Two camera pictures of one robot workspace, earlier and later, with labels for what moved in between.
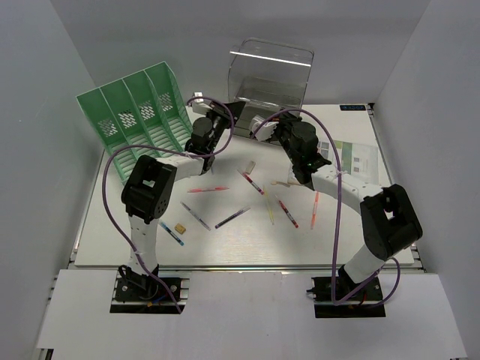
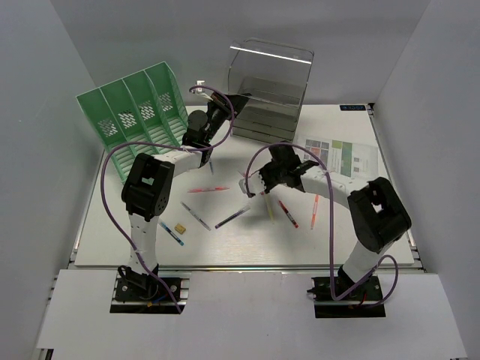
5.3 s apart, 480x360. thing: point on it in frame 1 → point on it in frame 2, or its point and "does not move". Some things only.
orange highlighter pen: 314,211 does not move
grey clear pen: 196,215 does not move
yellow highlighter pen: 268,205 does not move
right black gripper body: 283,133 → 272,175
